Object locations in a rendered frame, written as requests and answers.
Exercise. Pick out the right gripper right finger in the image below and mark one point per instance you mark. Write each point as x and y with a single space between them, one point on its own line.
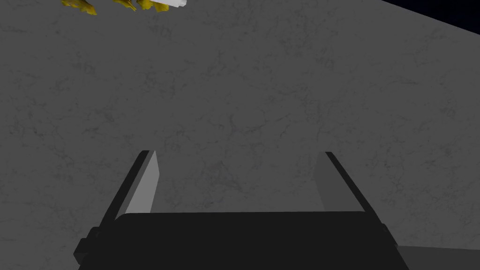
339 187

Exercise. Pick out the yellow and white object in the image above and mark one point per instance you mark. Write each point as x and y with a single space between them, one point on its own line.
150 4

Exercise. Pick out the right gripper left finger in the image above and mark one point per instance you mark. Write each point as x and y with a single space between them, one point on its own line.
141 183

